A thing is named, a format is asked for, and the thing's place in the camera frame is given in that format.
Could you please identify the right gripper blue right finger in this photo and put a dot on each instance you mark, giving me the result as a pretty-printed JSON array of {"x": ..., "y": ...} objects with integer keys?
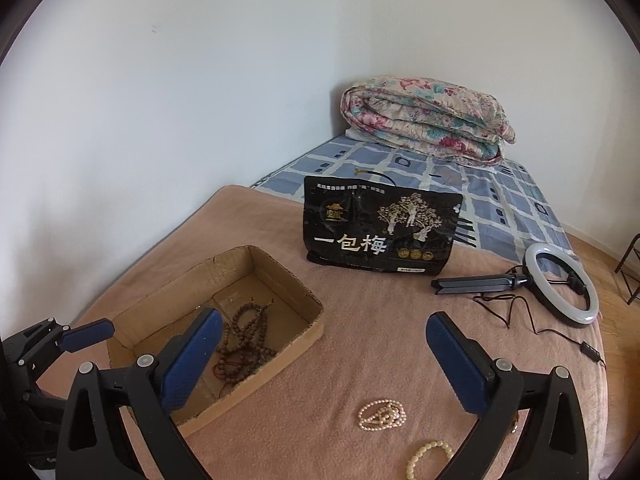
[{"x": 552, "y": 444}]

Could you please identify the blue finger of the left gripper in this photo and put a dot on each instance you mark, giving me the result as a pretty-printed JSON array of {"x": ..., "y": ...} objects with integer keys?
[{"x": 84, "y": 336}]

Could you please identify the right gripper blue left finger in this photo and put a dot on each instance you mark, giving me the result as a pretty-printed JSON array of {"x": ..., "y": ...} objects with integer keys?
[{"x": 93, "y": 442}]

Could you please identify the brown cardboard box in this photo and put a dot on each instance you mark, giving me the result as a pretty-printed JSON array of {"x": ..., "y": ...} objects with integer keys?
[{"x": 270, "y": 319}]

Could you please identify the black folded tripod stand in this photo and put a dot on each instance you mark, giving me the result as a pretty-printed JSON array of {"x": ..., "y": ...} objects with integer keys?
[{"x": 505, "y": 282}]

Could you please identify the black metal rack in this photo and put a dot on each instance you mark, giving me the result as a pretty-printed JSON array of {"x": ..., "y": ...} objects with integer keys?
[{"x": 628, "y": 270}]

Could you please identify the blue checkered bed sheet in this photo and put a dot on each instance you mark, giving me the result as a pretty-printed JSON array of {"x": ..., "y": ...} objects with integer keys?
[{"x": 505, "y": 206}]

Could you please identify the black snack bag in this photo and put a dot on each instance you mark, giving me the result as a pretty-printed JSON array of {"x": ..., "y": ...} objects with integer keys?
[{"x": 364, "y": 225}]

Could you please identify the folded floral quilt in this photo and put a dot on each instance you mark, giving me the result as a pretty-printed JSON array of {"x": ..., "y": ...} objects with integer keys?
[{"x": 430, "y": 117}]

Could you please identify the white ring light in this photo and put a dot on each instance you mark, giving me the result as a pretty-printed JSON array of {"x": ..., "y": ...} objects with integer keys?
[{"x": 560, "y": 284}]

